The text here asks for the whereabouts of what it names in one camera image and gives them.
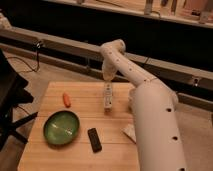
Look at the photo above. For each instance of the white plastic bottle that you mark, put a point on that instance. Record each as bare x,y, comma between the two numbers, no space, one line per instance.
108,95

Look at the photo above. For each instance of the white paper cup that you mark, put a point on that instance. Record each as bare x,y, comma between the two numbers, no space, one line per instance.
130,98

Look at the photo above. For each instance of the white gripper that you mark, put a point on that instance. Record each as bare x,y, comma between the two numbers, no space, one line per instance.
108,71

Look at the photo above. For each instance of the white sponge block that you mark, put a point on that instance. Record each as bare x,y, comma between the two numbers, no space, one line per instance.
129,131

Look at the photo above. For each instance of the orange carrot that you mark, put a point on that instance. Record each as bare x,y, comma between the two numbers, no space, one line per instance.
66,100

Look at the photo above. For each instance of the green bowl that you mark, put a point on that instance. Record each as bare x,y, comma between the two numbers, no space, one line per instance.
61,128

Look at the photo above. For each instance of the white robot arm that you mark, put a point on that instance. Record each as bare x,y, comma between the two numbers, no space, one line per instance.
153,104

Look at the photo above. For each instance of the black remote control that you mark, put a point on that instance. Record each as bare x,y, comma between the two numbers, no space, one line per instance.
94,140

